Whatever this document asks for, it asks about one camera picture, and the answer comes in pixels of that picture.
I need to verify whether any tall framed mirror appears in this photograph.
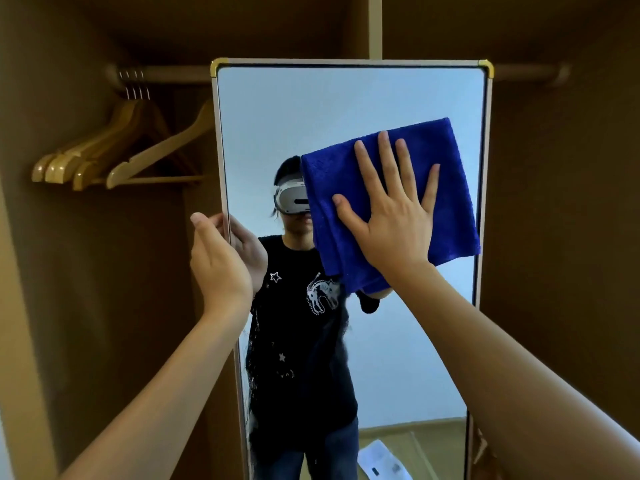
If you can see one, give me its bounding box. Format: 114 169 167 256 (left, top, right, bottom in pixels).
209 57 496 480

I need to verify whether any person's left hand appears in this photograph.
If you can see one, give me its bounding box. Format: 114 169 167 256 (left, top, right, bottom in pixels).
189 212 255 321

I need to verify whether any wooden clothes rail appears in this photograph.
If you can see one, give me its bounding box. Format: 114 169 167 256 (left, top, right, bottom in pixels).
105 62 572 91

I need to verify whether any person's right forearm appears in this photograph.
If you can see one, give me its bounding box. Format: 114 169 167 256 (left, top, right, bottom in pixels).
392 262 640 480

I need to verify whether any blue cloth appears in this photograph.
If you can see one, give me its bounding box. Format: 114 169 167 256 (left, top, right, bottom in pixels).
299 117 482 295

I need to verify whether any person's right hand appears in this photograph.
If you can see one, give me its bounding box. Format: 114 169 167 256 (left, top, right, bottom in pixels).
332 130 441 291

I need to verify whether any wooden wardrobe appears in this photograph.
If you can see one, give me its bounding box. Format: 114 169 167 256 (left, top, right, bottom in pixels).
0 0 640 480

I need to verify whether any person's left forearm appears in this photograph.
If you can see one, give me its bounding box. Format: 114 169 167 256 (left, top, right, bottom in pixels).
59 304 253 480

